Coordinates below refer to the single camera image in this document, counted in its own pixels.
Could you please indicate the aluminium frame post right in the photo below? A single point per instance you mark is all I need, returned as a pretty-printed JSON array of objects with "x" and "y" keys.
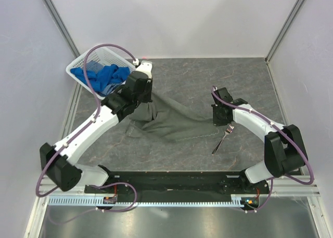
[{"x": 284, "y": 30}]

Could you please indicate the white plastic basket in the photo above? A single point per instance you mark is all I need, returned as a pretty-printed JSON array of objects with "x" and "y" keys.
[{"x": 95, "y": 62}]

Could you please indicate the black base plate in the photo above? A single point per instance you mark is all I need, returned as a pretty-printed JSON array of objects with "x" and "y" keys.
[{"x": 187, "y": 185}]

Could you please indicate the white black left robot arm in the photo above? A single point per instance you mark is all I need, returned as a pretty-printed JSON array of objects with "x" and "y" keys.
[{"x": 60, "y": 161}]

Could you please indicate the aluminium frame post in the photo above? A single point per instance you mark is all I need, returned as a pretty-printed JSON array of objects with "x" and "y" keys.
[
  {"x": 284, "y": 30},
  {"x": 61, "y": 26}
]

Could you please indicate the grey green napkin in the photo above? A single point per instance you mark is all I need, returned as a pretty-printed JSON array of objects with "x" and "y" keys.
[{"x": 169, "y": 121}]

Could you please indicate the blue towel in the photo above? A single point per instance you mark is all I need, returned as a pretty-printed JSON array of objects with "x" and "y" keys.
[{"x": 108, "y": 78}]

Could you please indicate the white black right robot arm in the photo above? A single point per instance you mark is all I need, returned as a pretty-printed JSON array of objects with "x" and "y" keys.
[{"x": 284, "y": 150}]

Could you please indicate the aluminium frame post left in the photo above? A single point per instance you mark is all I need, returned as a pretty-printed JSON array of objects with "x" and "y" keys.
[{"x": 61, "y": 26}]

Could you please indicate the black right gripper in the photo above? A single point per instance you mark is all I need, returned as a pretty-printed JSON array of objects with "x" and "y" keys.
[{"x": 217, "y": 122}]

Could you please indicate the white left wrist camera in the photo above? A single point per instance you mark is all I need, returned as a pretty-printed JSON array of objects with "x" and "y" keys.
[{"x": 145, "y": 67}]

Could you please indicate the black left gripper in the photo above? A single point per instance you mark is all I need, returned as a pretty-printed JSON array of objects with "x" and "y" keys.
[{"x": 149, "y": 86}]

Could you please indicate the grey slotted cable duct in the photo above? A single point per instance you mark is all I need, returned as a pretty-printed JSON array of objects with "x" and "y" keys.
[{"x": 102, "y": 201}]

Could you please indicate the silver fork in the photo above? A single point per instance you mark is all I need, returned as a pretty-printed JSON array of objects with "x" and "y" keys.
[{"x": 227, "y": 132}]

